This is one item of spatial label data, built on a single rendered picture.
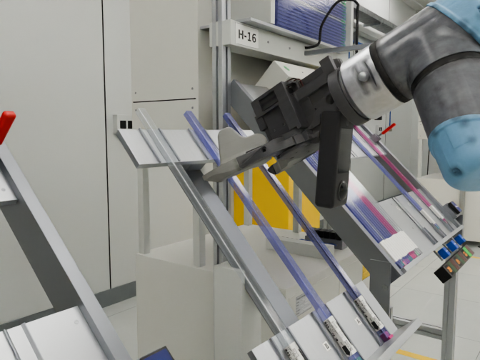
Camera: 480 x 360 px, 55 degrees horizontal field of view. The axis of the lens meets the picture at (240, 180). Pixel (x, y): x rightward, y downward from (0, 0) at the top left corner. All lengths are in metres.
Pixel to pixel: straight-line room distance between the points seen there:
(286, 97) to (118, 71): 2.45
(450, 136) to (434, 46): 0.09
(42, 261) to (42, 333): 0.12
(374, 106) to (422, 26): 0.09
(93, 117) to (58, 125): 0.23
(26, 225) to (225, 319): 0.35
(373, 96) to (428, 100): 0.07
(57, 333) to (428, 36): 0.51
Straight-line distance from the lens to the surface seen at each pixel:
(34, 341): 0.58
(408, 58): 0.50
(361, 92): 0.51
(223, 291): 0.80
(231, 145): 0.57
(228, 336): 0.82
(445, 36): 0.49
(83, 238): 2.84
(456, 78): 0.46
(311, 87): 0.56
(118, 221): 2.98
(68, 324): 0.61
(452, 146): 0.44
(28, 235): 0.70
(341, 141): 0.55
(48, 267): 0.66
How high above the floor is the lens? 1.06
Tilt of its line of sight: 6 degrees down
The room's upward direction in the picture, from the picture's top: straight up
